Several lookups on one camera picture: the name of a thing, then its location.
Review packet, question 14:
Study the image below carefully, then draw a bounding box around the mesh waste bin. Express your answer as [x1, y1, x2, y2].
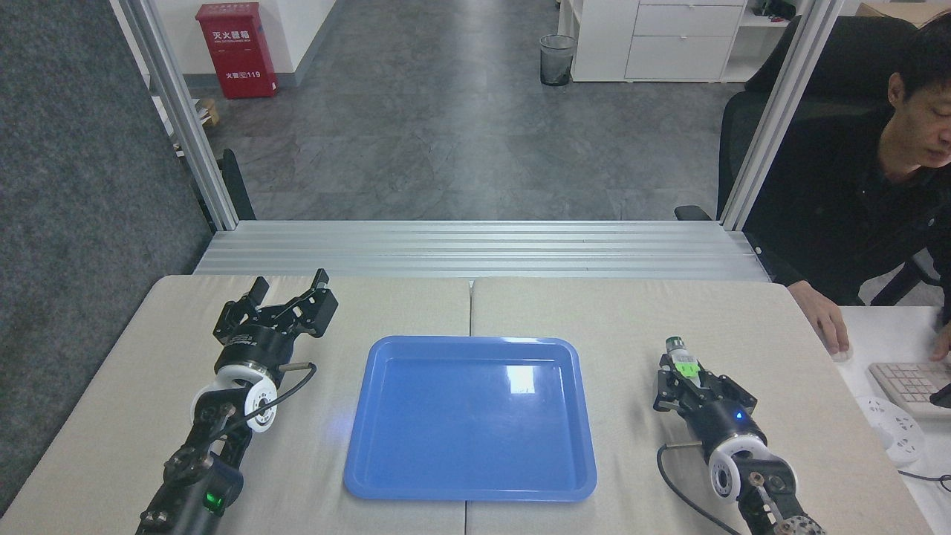
[539, 34, 578, 87]

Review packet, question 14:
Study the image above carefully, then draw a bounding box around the person's right hand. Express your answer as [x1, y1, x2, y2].
[788, 280, 851, 356]

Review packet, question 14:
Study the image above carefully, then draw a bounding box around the white side desk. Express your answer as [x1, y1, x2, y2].
[836, 305, 951, 535]

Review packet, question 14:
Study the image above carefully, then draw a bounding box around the white keyboard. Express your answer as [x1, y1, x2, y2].
[868, 361, 951, 421]

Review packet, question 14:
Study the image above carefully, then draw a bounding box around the blue plastic tray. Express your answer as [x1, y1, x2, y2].
[343, 335, 598, 502]

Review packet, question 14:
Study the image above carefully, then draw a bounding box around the white drawer cabinet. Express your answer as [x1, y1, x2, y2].
[557, 0, 799, 84]

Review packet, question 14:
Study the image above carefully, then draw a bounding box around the thin black desk cable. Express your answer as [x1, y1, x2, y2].
[898, 468, 951, 493]

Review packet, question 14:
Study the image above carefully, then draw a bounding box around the silver aluminium post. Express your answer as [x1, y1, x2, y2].
[718, 0, 846, 232]
[119, 0, 240, 232]

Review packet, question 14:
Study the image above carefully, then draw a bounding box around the black office chair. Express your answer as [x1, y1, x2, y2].
[675, 15, 938, 307]

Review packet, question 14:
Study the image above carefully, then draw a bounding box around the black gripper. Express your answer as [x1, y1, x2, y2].
[213, 269, 340, 375]
[653, 354, 768, 457]

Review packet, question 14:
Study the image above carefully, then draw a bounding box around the white power strip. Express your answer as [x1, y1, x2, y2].
[854, 395, 927, 467]

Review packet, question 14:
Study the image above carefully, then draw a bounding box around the grey felt partition panel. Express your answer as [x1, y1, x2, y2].
[0, 0, 216, 515]

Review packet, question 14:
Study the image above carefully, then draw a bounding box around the red fire extinguisher box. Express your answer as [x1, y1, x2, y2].
[195, 2, 280, 100]

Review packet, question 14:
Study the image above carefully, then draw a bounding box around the person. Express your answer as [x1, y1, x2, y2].
[745, 13, 951, 328]

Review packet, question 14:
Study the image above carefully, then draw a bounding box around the silver aluminium rail platform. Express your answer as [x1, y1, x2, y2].
[193, 220, 772, 282]

